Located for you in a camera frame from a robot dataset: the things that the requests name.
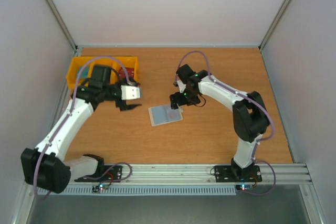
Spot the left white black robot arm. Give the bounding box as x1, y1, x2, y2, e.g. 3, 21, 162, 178
20, 65, 141, 194

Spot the teal card in bin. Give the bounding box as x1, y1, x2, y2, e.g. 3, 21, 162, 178
76, 67, 89, 79

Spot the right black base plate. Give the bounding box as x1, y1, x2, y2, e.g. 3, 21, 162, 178
211, 165, 262, 183

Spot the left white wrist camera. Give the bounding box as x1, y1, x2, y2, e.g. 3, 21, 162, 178
120, 85, 142, 101

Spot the right small circuit board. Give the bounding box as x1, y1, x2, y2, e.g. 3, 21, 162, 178
237, 184, 254, 191

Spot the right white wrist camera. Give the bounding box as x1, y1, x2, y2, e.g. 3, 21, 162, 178
173, 80, 186, 93

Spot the yellow three-compartment bin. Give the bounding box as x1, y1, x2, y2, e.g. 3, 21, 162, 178
66, 56, 139, 90

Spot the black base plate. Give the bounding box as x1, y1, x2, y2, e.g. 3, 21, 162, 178
75, 163, 123, 183
211, 165, 262, 183

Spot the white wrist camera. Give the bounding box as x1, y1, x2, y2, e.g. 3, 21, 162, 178
120, 85, 142, 101
173, 80, 186, 93

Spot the red card in bin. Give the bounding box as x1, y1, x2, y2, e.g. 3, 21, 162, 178
118, 68, 135, 79

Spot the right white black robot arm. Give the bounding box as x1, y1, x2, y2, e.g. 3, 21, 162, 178
170, 64, 274, 180

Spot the grey slotted cable duct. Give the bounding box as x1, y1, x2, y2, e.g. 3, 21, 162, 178
35, 186, 237, 196

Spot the left small circuit board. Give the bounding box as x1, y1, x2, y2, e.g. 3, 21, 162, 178
91, 184, 109, 193

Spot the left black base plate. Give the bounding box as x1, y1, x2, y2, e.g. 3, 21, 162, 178
75, 163, 123, 183

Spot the small circuit board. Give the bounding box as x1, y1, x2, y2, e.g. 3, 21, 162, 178
91, 184, 109, 193
237, 184, 254, 191

